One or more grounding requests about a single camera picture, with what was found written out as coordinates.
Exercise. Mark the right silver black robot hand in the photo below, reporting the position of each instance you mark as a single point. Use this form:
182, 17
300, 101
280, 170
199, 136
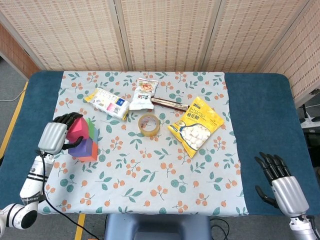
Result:
290, 195

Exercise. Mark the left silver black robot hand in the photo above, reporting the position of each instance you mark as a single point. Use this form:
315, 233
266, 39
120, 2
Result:
52, 136

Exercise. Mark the pink cube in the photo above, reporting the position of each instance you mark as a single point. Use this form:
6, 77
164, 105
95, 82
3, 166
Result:
77, 131

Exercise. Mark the purple cube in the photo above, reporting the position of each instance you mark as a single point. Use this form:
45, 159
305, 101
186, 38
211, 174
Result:
80, 150

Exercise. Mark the green cube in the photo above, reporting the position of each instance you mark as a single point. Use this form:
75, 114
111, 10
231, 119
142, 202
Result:
90, 130

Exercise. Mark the orange cube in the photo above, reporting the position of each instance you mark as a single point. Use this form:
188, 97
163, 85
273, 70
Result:
93, 152

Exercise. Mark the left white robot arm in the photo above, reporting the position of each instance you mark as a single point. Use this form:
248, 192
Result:
31, 187

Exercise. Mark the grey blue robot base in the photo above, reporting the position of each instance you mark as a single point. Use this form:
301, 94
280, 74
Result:
157, 227

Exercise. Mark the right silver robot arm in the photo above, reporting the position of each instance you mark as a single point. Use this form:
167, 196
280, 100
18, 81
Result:
303, 228

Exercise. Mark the yellow white biscuit pack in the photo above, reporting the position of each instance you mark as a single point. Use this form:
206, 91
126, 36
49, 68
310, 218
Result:
110, 103

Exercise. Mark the white power strip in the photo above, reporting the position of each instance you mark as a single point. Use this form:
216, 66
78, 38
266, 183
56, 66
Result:
311, 122

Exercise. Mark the clear packing tape roll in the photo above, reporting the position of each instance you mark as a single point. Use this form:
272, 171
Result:
149, 131

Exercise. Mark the white snack packet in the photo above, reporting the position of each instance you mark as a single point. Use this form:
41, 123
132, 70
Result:
143, 96

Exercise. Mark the bamboo folding screen panel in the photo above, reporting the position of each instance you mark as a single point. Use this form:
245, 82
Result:
252, 35
65, 35
167, 35
302, 55

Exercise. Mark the floral print tablecloth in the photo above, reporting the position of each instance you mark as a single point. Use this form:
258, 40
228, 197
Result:
150, 180

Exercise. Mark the yellow marshmallow bag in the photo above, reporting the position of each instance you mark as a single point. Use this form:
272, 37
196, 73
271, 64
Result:
195, 125

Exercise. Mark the brown chocolate bar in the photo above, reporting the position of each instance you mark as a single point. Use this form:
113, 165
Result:
172, 103

